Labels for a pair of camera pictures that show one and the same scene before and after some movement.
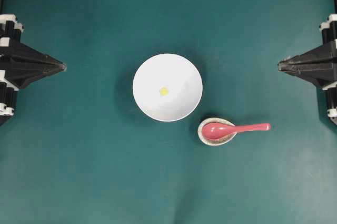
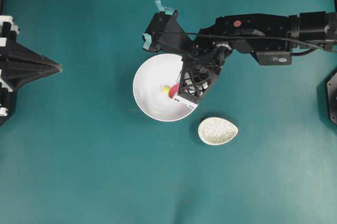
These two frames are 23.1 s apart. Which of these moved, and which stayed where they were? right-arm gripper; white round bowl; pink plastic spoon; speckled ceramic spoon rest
Moved: right-arm gripper; pink plastic spoon
Stayed: speckled ceramic spoon rest; white round bowl
